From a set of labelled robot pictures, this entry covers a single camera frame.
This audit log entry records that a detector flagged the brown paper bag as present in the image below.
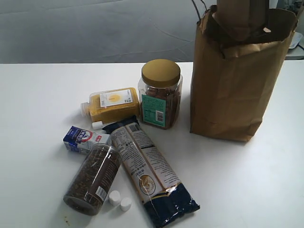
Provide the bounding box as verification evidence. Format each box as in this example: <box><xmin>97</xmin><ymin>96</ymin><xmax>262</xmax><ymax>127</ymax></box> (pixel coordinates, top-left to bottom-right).
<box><xmin>190</xmin><ymin>5</ymin><xmax>298</xmax><ymax>142</ymax></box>

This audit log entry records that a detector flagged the long dark snack packet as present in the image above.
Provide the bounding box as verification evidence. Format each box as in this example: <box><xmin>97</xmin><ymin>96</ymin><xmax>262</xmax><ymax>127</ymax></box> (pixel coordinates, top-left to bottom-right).
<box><xmin>103</xmin><ymin>116</ymin><xmax>200</xmax><ymax>228</ymax></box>

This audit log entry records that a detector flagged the grey cloth rag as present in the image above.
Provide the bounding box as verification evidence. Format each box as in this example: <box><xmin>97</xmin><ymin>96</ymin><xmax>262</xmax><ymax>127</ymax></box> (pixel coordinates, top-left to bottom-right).
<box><xmin>289</xmin><ymin>32</ymin><xmax>303</xmax><ymax>49</ymax></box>

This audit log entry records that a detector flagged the nut jar with gold lid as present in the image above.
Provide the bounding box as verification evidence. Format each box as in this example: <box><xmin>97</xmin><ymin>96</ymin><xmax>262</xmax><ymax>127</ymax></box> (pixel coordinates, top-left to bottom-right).
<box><xmin>138</xmin><ymin>59</ymin><xmax>183</xmax><ymax>129</ymax></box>

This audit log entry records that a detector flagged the yellow grain plastic bottle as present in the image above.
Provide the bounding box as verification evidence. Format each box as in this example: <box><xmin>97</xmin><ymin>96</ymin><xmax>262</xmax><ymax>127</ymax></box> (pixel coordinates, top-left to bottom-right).
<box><xmin>80</xmin><ymin>87</ymin><xmax>140</xmax><ymax>124</ymax></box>

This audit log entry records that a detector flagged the small white cylinder near bottle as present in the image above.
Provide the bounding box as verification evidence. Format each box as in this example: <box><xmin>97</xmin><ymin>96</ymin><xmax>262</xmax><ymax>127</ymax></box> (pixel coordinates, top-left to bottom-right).
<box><xmin>92</xmin><ymin>121</ymin><xmax>103</xmax><ymax>130</ymax></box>

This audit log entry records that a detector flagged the clear jar of dark grains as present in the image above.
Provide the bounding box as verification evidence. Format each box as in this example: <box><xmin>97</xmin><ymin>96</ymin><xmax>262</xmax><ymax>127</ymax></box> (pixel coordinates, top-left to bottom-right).
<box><xmin>63</xmin><ymin>143</ymin><xmax>122</xmax><ymax>216</ymax></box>

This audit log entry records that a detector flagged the blue white milk carton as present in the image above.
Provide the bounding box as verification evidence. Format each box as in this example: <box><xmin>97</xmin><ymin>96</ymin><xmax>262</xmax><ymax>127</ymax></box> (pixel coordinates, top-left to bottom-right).
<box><xmin>63</xmin><ymin>126</ymin><xmax>112</xmax><ymax>155</ymax></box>

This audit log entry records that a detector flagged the white cylinder tablet left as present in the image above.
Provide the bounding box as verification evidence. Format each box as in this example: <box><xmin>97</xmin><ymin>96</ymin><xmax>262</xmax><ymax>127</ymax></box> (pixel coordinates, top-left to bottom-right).
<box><xmin>109</xmin><ymin>190</ymin><xmax>121</xmax><ymax>207</ymax></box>

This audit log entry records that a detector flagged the white cylinder tablet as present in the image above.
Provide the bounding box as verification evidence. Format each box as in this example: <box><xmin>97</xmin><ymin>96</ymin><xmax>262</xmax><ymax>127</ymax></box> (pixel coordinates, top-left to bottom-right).
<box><xmin>120</xmin><ymin>197</ymin><xmax>132</xmax><ymax>211</ymax></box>
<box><xmin>109</xmin><ymin>190</ymin><xmax>121</xmax><ymax>207</ymax></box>

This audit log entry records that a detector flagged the white cylinder tablet right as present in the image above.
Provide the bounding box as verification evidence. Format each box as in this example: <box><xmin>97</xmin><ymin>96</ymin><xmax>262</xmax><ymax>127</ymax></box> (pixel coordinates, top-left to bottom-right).
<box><xmin>120</xmin><ymin>197</ymin><xmax>132</xmax><ymax>211</ymax></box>

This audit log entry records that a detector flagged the white fabric backdrop curtain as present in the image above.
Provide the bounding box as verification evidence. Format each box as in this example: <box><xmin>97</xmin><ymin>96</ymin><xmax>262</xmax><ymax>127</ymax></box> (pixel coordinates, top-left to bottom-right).
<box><xmin>0</xmin><ymin>0</ymin><xmax>216</xmax><ymax>64</ymax></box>

